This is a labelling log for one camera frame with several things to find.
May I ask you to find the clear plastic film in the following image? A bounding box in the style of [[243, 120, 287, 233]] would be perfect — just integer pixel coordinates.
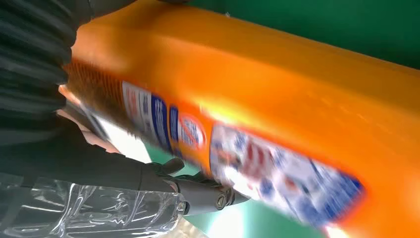
[[0, 173, 188, 238]]

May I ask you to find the ribbed grey right arm sleeve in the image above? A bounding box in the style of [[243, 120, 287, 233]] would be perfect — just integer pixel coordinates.
[[0, 0, 138, 147]]

